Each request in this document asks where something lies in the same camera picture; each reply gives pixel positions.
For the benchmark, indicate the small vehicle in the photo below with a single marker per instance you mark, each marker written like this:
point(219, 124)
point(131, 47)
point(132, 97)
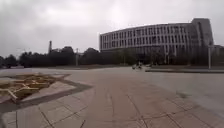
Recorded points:
point(137, 66)

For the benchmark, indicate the brown and grey paved plaza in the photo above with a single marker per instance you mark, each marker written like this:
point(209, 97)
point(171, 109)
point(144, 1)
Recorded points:
point(126, 100)

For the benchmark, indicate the large curved white building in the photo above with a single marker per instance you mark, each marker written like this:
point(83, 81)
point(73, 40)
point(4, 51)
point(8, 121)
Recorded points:
point(156, 38)

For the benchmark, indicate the tall narrow tower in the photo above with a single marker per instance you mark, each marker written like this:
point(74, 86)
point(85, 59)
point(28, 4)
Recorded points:
point(50, 46)

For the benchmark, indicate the row of dark trees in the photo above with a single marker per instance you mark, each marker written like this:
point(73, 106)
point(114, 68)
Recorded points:
point(40, 59)

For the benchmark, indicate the low dark planting strip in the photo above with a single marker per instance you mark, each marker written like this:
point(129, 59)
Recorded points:
point(186, 70)

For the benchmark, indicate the tan stone patterned bed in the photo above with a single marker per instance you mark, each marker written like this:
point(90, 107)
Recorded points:
point(28, 86)

